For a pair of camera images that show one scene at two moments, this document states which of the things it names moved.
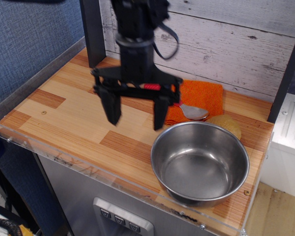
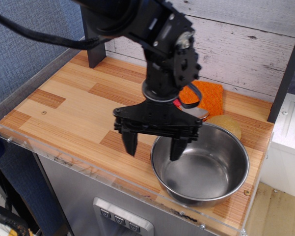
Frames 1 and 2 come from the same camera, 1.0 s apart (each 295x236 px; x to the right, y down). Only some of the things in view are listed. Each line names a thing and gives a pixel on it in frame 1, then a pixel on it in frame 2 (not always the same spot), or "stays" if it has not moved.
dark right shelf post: x=289 y=76 stays
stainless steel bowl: x=200 y=163 stays
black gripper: x=137 y=77 -> x=158 y=114
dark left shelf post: x=93 y=31 stays
